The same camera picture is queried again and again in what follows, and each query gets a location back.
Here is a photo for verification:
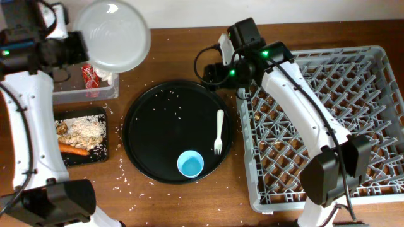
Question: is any red snack wrapper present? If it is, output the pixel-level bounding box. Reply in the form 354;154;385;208
81;64;99;89

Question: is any white napkin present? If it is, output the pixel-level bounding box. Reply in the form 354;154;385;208
93;67;114;86

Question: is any grey round plate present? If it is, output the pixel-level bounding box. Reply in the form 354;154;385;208
73;1;152;73

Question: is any brown food scrap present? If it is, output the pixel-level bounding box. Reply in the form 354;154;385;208
56;122;68;136

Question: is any rice and nuts food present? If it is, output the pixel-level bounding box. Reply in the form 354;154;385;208
55;115;107;151

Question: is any orange carrot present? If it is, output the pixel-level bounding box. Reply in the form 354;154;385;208
59;143;90;156

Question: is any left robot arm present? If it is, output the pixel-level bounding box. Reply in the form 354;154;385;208
1;1;122;226

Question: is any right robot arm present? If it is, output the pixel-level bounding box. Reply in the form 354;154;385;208
198;18;371;226

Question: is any clear plastic waste bin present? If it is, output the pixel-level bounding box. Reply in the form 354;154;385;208
53;64;119;105

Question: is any grey dishwasher rack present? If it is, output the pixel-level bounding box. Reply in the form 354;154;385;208
237;46;403;214

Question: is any white plastic fork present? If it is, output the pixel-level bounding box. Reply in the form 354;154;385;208
214;109;224;155

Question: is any black round tray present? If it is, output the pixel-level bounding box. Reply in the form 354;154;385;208
122;81;234;185

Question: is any light blue cup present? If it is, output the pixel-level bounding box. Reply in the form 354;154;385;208
177;150;205;178

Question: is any black rectangular tray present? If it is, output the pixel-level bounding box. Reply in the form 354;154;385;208
55;107;108;167

